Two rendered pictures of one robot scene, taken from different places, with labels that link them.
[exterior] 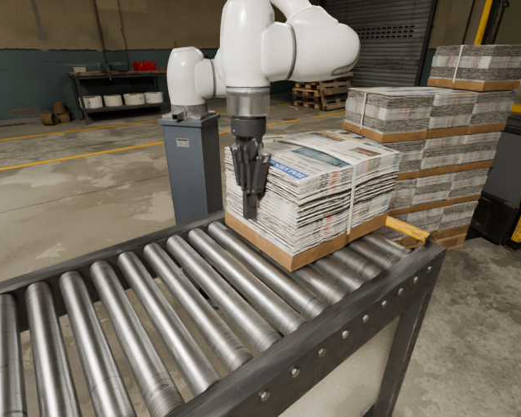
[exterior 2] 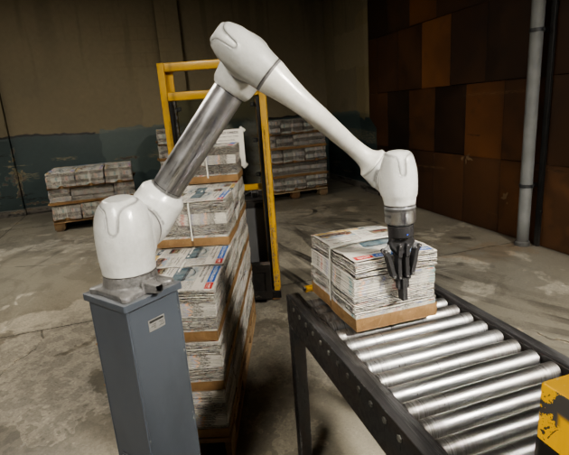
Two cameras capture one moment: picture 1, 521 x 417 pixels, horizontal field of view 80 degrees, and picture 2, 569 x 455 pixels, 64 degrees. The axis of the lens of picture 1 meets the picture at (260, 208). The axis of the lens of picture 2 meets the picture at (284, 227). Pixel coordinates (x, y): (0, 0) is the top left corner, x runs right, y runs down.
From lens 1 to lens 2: 1.45 m
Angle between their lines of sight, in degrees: 65
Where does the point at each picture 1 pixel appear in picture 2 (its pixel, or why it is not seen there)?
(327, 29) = not seen: hidden behind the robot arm
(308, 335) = (492, 320)
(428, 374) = not seen: hidden behind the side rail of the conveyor
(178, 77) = (143, 236)
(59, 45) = not seen: outside the picture
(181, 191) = (158, 399)
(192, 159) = (170, 338)
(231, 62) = (414, 190)
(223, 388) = (536, 347)
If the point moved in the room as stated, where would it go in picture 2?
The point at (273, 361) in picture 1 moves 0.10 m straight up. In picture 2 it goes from (514, 331) to (516, 301)
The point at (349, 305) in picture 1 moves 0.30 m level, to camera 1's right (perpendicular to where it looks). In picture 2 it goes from (466, 305) to (464, 273)
